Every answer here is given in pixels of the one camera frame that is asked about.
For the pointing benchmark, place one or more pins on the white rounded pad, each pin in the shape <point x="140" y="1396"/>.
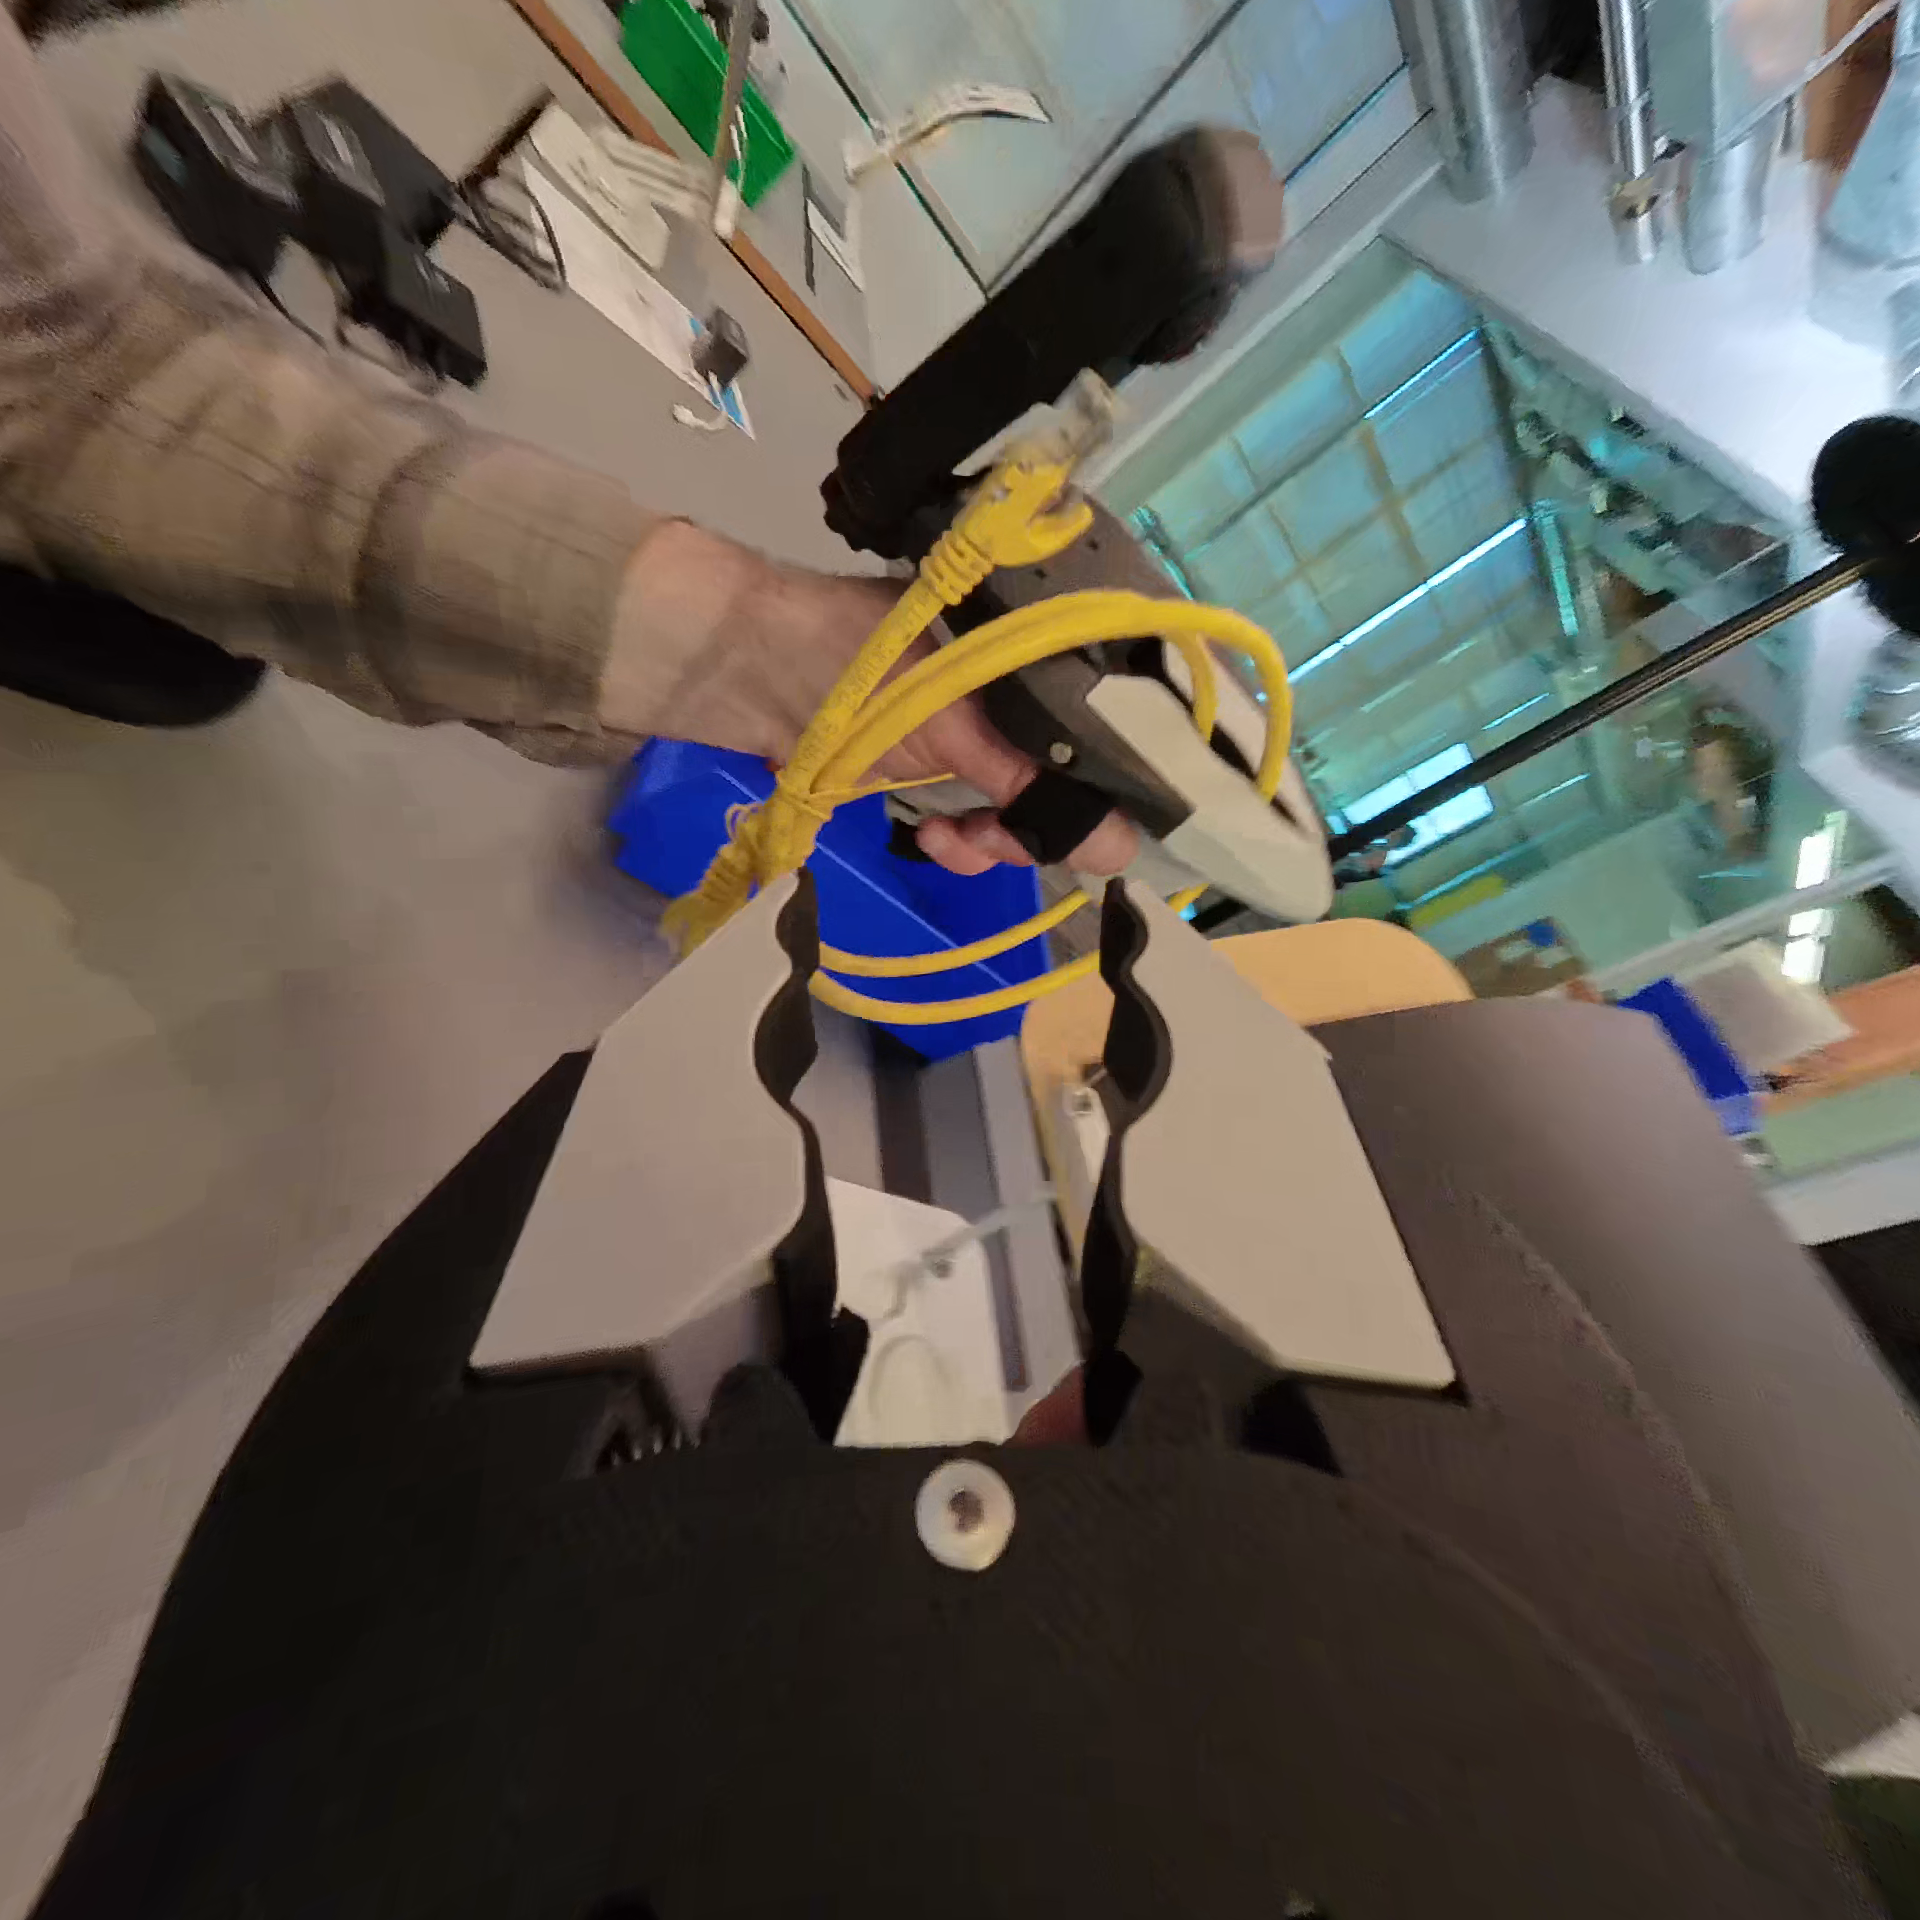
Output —
<point x="915" y="1320"/>

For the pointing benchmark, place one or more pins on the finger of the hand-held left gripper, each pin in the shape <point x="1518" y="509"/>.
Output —
<point x="1215" y="795"/>

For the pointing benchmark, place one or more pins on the black pole stand with disc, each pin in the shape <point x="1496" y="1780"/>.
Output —
<point x="1862" y="496"/>

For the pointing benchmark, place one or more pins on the green box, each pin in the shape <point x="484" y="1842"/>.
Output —
<point x="721" y="90"/>

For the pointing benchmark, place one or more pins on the clear acrylic stand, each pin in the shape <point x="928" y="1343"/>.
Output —
<point x="726" y="180"/>

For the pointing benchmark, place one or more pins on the black charger block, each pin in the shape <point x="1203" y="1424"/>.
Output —
<point x="211" y="166"/>
<point x="376" y="156"/>
<point x="422" y="316"/>

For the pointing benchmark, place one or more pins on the person's left forearm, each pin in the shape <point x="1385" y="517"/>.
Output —
<point x="301" y="480"/>

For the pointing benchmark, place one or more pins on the white curved object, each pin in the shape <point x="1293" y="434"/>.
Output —
<point x="947" y="121"/>

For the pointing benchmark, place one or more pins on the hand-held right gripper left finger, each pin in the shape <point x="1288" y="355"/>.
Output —
<point x="646" y="1201"/>

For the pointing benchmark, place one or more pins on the black wood-rimmed board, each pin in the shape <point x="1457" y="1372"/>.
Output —
<point x="1591" y="1262"/>

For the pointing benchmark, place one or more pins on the person's left hand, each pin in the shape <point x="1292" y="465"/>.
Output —
<point x="811" y="676"/>

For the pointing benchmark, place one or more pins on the blue plastic bin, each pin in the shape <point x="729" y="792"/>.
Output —
<point x="811" y="872"/>
<point x="1695" y="1051"/>

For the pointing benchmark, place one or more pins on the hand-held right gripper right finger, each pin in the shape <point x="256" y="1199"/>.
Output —
<point x="1292" y="1201"/>

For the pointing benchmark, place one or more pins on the black textured pad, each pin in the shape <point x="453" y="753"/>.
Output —
<point x="106" y="647"/>

